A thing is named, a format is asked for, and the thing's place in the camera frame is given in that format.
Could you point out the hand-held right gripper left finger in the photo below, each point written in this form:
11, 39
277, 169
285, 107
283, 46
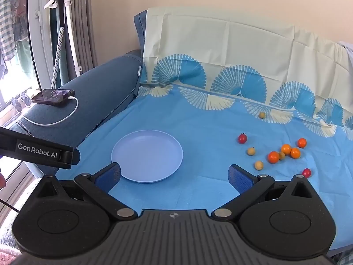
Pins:
108, 176

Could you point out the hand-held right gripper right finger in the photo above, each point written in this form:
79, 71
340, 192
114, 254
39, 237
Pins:
240, 179

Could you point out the tan longan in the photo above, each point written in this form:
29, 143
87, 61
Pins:
282, 156
261, 115
258, 165

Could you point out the small yellow-green fruit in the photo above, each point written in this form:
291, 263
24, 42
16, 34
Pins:
251, 151

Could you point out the orange kumquat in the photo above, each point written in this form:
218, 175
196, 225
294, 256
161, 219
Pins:
295, 153
286, 148
273, 157
302, 142

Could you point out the light blue round plate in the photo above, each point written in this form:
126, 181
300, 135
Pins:
147, 156

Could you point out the red cherry tomato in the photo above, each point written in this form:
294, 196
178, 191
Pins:
306, 173
242, 138

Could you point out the person's left hand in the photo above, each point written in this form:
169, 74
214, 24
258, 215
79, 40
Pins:
2, 180

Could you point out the black smartphone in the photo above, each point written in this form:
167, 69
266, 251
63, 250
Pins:
53, 96

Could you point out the blue fan-patterned sheet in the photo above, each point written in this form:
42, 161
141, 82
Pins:
198, 110

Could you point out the white fluffy rug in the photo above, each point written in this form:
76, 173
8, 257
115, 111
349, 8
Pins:
11, 226

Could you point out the blue sofa armrest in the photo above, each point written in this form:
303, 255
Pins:
96, 93

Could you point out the thin black pole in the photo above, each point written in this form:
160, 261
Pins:
32, 47

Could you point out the white steamer stand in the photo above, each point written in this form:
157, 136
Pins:
72, 33

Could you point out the checked hanging shirt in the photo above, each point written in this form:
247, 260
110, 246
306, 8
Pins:
7, 22

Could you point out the pale checked cloth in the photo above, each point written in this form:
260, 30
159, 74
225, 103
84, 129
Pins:
343, 259

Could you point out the black garment steamer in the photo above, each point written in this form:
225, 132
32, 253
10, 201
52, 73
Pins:
61, 13

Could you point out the grey curtain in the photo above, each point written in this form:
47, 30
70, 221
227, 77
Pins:
84, 19

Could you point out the pale blue cloth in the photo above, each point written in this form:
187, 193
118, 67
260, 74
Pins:
346, 47

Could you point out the white window frame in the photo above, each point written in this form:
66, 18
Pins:
45, 47

